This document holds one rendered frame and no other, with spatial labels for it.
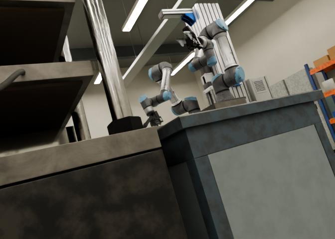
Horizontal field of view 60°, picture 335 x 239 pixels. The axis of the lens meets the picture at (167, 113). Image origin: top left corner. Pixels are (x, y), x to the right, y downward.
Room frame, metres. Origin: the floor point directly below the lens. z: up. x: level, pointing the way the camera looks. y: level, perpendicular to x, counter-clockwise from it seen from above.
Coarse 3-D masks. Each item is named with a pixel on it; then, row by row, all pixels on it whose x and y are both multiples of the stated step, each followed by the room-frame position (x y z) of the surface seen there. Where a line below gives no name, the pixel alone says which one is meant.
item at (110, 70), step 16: (96, 0) 0.79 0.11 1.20; (96, 16) 0.78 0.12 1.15; (96, 32) 0.78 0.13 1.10; (96, 48) 0.79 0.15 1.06; (112, 48) 0.80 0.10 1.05; (112, 64) 0.79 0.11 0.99; (112, 80) 0.78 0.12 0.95; (112, 96) 0.78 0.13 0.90; (112, 112) 0.79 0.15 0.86; (128, 112) 0.79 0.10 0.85; (112, 128) 0.78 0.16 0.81; (128, 128) 0.77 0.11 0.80
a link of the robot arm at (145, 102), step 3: (141, 96) 2.25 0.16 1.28; (144, 96) 2.25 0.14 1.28; (141, 99) 2.24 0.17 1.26; (144, 99) 2.24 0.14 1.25; (147, 99) 2.25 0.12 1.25; (150, 99) 2.29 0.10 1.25; (141, 102) 2.25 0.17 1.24; (144, 102) 2.24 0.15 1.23; (147, 102) 2.24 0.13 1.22; (150, 102) 2.28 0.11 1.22; (141, 105) 2.27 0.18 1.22; (144, 105) 2.24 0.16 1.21; (147, 105) 2.24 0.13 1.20; (150, 105) 2.25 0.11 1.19; (144, 108) 2.25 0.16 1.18
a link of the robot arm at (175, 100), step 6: (156, 66) 2.50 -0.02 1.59; (150, 72) 2.53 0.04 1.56; (156, 72) 2.51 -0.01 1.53; (150, 78) 2.57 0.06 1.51; (156, 78) 2.55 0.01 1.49; (174, 96) 2.67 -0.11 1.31; (174, 102) 2.69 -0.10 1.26; (180, 102) 2.70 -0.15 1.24; (174, 108) 2.72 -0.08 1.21; (180, 108) 2.70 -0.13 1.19; (174, 114) 2.76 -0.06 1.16; (180, 114) 2.76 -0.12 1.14
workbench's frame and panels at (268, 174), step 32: (320, 96) 1.17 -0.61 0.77; (192, 128) 0.86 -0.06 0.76; (224, 128) 0.92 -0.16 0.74; (256, 128) 0.99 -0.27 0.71; (288, 128) 1.07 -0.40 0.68; (320, 128) 1.16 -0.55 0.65; (192, 160) 0.86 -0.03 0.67; (224, 160) 0.91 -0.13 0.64; (256, 160) 0.97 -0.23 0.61; (288, 160) 1.04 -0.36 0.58; (320, 160) 1.12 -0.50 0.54; (192, 192) 0.91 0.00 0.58; (224, 192) 0.89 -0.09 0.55; (256, 192) 0.95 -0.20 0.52; (288, 192) 1.01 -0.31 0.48; (320, 192) 1.09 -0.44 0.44; (192, 224) 0.96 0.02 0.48; (224, 224) 0.87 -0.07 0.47; (256, 224) 0.93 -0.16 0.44; (288, 224) 0.99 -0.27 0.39; (320, 224) 1.06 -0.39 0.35
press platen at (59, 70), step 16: (32, 64) 0.74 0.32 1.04; (48, 64) 0.76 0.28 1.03; (64, 64) 0.78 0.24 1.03; (80, 64) 0.80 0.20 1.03; (0, 80) 0.69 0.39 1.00; (16, 80) 0.71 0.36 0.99; (32, 80) 0.73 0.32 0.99; (48, 80) 0.76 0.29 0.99; (64, 80) 0.79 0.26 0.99; (80, 96) 0.97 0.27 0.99
